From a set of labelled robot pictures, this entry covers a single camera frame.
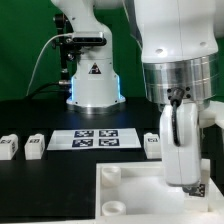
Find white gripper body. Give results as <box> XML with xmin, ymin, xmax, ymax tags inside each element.
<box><xmin>160</xmin><ymin>103</ymin><xmax>201</xmax><ymax>187</ymax></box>

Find white square tabletop tray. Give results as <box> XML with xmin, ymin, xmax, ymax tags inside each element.
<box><xmin>95</xmin><ymin>162</ymin><xmax>224</xmax><ymax>224</ymax></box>

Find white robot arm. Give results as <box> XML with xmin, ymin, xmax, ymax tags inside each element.
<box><xmin>51</xmin><ymin>0</ymin><xmax>224</xmax><ymax>187</ymax></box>

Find white marker sheet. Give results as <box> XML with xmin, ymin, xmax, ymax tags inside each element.
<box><xmin>47</xmin><ymin>128</ymin><xmax>141</xmax><ymax>150</ymax></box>

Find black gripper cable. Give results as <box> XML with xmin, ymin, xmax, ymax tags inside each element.
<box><xmin>168</xmin><ymin>87</ymin><xmax>186</xmax><ymax>148</ymax></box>

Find black cables at base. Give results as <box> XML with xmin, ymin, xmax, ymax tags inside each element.
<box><xmin>26</xmin><ymin>81</ymin><xmax>73</xmax><ymax>100</ymax></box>

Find black camera stand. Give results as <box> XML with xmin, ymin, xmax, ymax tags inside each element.
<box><xmin>52</xmin><ymin>13</ymin><xmax>81</xmax><ymax>89</ymax></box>

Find white cable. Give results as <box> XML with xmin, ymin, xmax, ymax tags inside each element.
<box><xmin>25</xmin><ymin>33</ymin><xmax>74</xmax><ymax>97</ymax></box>

